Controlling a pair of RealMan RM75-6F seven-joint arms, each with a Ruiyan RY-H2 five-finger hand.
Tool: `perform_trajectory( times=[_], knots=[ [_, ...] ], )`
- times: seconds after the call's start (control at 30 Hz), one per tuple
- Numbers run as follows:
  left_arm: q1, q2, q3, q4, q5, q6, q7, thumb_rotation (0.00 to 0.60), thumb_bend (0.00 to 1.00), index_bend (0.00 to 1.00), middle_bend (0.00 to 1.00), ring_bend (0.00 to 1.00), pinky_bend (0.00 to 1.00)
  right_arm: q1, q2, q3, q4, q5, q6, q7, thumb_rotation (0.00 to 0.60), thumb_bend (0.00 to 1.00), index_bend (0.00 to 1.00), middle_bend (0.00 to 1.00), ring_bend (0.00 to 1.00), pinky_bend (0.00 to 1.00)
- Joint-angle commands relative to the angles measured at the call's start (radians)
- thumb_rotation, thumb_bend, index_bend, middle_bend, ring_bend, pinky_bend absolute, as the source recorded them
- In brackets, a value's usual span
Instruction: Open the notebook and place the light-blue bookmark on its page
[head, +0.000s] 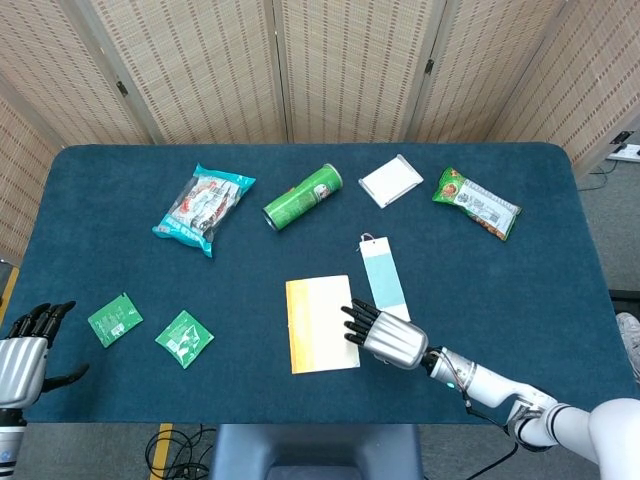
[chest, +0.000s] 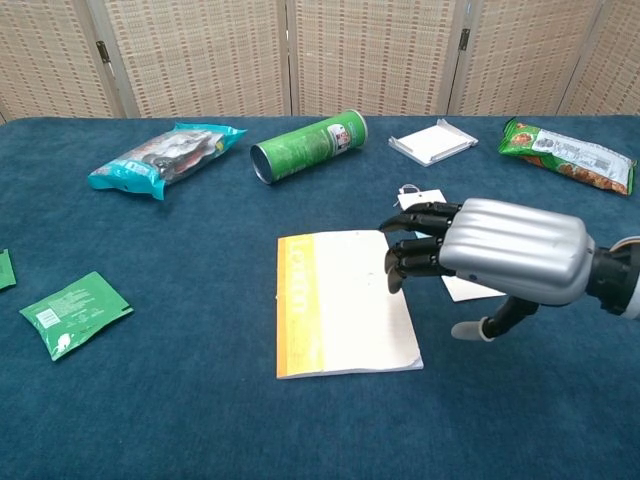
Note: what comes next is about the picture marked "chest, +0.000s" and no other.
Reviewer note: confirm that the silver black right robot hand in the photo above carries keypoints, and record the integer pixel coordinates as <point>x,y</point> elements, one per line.
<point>515,250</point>

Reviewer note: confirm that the blue felt table cover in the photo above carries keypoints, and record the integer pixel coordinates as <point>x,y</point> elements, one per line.
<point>150,425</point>

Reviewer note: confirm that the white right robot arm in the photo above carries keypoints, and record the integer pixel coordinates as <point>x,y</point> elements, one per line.
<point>615,270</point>

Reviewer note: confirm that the green chips can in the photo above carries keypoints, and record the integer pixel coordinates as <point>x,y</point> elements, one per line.
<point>305,145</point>

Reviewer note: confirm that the white plastic tray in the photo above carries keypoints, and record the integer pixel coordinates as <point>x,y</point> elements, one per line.
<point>430,142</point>

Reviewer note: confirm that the yellow and white notebook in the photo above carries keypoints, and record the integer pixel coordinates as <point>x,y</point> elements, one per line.
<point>350,310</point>

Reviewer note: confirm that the teal snack bag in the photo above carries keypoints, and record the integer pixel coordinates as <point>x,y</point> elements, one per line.
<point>165,155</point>

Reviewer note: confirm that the green printed snack bag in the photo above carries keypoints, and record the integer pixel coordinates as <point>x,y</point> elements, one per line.
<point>565,155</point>

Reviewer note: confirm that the woven folding screen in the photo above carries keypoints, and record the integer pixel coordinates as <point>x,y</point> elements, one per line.
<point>200,50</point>

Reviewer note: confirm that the teal white tasselled bookmark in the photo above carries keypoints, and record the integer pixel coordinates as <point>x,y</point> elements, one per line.
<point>422,199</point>

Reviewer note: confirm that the black screen hinge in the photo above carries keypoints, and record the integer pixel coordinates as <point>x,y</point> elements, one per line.
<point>103,52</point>
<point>464,39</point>

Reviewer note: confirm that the green square sachet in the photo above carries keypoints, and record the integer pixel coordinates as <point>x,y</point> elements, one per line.
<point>75,315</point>
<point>5,270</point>

